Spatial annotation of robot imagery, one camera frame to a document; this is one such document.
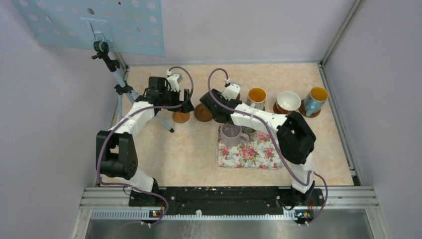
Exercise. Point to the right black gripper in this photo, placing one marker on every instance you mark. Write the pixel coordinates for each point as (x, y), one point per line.
(219, 94)

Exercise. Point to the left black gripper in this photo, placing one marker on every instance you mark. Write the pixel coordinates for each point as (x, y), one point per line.
(185, 93)

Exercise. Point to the brown coaster one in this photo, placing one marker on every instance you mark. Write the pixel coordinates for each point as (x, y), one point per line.
(202, 114)

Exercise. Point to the light brown small coaster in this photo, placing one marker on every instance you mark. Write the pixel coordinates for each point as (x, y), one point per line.
(180, 117)

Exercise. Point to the glass mug orange inside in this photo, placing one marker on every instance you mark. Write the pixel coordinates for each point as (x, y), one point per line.
(256, 98)

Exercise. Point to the white cup red handle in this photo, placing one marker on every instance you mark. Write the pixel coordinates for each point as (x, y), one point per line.
(289, 98)

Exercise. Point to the blue mug yellow inside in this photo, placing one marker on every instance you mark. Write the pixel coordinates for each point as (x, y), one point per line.
(315, 99)

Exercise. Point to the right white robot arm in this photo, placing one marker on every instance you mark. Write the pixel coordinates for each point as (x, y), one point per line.
(292, 137)

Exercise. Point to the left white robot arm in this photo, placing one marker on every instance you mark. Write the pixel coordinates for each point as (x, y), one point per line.
(116, 155)

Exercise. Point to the small grey-green cup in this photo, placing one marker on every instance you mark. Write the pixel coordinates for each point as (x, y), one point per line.
(250, 132)

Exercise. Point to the brown coaster six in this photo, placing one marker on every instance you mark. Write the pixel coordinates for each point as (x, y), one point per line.
(303, 111)

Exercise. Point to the lilac mug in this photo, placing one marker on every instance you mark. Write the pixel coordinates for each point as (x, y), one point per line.
(232, 135)

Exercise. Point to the floral tray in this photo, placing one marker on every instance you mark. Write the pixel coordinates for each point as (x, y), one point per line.
(259, 153)

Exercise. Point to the blue tripod stand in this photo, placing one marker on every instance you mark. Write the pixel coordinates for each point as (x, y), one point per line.
(122, 87)

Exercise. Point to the blue perforated board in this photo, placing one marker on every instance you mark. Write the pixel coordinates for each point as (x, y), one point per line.
(128, 26)

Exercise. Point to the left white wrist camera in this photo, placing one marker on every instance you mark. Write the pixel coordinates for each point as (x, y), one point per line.
(173, 81)

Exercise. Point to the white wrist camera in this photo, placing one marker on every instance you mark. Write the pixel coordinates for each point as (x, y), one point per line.
(232, 90)
(173, 81)

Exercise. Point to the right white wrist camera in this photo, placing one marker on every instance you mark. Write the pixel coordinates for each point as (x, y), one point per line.
(232, 90)

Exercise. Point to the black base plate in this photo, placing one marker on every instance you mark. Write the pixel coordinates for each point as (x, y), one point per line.
(225, 201)

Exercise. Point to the aluminium frame rail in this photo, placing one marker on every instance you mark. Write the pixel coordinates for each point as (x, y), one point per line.
(112, 203)

